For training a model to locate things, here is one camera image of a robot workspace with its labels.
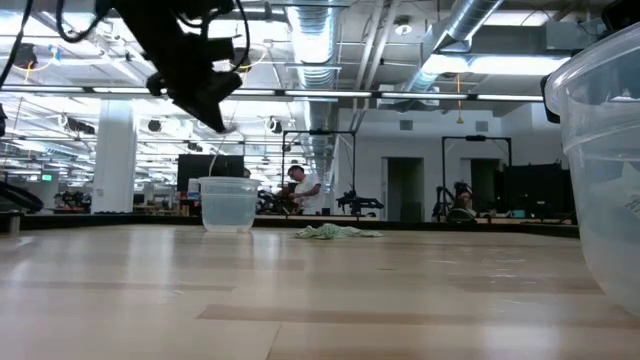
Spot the large black screen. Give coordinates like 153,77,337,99
494,161,577,222

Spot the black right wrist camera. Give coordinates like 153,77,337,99
599,0,640,34

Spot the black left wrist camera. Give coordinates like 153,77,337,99
199,35,236,65

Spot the grey door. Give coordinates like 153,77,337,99
459,156,502,222
380,155,427,224

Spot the black metal table frame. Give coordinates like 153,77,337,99
0,211,581,240

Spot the long black arm cable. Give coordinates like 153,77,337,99
0,0,35,90

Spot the bright ceiling light panel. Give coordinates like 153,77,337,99
421,51,572,78

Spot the yellow hanging pendant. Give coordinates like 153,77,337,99
454,73,465,126

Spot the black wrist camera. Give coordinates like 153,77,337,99
199,35,236,65
599,0,640,34

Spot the round ceiling fixture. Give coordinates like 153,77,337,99
393,15,415,38

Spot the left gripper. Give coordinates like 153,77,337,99
136,33,245,133

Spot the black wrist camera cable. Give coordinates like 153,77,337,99
231,0,251,72

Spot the white building pillar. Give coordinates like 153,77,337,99
91,98,138,216

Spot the long ceiling light strip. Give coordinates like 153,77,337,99
0,84,547,102

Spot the black monitor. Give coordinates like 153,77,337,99
175,153,247,194

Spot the clear plastic bin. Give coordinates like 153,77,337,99
543,22,640,320
197,175,262,234

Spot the looped black arm cable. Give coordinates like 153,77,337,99
54,0,114,44

